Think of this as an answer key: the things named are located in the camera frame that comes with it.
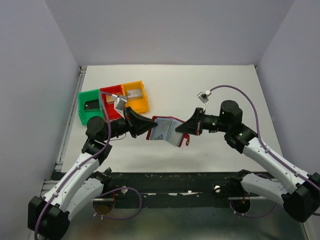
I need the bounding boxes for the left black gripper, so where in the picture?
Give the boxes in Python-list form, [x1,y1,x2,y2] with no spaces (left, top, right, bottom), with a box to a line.
[102,106,158,142]

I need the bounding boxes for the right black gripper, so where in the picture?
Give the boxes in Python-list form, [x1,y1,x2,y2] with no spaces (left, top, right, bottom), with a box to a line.
[175,107,230,136]

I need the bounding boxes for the red leather card holder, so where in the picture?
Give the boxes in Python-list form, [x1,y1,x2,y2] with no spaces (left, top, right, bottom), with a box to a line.
[146,116,190,148]

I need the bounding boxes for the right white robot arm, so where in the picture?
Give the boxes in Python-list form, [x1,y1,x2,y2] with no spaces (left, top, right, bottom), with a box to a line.
[175,100,320,223]

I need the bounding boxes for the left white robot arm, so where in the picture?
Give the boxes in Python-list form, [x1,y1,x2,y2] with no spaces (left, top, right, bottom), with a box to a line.
[27,107,158,240]

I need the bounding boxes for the silver card stack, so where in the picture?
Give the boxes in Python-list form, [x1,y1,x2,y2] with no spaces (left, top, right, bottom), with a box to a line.
[126,88,143,101]

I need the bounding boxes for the gold card stack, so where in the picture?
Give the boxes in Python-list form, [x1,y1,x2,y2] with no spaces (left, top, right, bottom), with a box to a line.
[105,94,118,105]

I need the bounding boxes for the black card stack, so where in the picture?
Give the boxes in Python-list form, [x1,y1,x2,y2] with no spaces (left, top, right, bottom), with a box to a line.
[83,99,100,112]

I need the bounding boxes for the yellow plastic bin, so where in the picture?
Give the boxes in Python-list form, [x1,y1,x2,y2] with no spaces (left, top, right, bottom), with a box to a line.
[121,80,149,114]

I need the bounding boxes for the red plastic bin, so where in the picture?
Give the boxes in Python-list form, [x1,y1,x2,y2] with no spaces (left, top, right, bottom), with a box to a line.
[99,84,123,120]

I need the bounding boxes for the green plastic bin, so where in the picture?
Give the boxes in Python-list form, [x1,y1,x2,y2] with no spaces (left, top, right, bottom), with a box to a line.
[77,89,104,126]

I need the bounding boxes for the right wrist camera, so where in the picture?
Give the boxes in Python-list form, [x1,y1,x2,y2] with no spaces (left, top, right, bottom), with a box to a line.
[197,89,212,111]

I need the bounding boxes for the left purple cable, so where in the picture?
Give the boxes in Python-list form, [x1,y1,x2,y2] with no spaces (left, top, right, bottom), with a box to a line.
[33,91,143,240]

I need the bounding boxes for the purple cable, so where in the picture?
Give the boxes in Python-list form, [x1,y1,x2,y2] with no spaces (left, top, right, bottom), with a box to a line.
[209,84,320,218]
[33,91,143,240]

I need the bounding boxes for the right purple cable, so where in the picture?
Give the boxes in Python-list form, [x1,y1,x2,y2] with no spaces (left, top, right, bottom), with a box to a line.
[209,84,320,218]

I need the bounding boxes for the aluminium frame rail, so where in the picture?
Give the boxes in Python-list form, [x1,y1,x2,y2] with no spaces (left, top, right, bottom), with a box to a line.
[40,66,87,197]

